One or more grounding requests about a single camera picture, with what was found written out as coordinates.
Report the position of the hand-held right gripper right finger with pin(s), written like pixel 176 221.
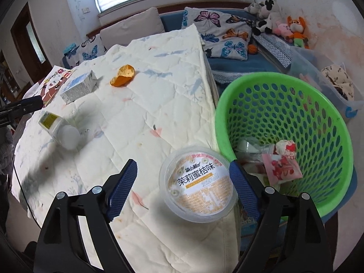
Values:
pixel 246 190

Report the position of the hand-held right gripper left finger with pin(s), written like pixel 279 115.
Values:
pixel 122 187

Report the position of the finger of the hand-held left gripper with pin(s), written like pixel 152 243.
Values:
pixel 25 106

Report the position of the pink white plastic snack bag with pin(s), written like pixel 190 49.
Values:
pixel 281 169

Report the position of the jelly cup with orange label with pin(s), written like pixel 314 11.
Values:
pixel 199 184

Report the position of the green plastic mesh basket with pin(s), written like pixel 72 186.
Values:
pixel 270 105

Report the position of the cartoon picture book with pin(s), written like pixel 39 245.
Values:
pixel 52 84

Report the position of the small bottle with yellow label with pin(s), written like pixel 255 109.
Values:
pixel 59 129

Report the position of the blue white milk carton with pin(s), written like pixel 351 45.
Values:
pixel 78 86

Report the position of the brown wooden door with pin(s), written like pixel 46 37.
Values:
pixel 27 42

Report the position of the small butterfly print pillow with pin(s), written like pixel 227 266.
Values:
pixel 92 49

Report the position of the cream quilted blanket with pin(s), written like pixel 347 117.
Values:
pixel 159 96

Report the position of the orange peel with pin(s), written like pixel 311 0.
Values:
pixel 122 76

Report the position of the white lace cloth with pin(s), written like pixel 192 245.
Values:
pixel 230 76

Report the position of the beige cushion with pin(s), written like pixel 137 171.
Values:
pixel 130 28

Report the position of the clear plastic storage box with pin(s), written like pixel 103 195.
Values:
pixel 310 65

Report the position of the small orange ball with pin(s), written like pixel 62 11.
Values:
pixel 252 49

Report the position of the blue white striped cloth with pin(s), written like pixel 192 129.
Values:
pixel 274 48

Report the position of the cream patterned cloth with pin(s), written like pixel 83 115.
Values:
pixel 338 78

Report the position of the large butterfly print pillow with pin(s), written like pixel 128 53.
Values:
pixel 221 31

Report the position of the pink plush toy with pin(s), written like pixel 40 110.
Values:
pixel 283 29

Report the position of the orange fox plush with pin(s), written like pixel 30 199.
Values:
pixel 297 30

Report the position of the black white cow plush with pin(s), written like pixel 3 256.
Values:
pixel 267 20

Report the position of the grey plush toy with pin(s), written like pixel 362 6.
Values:
pixel 252 8

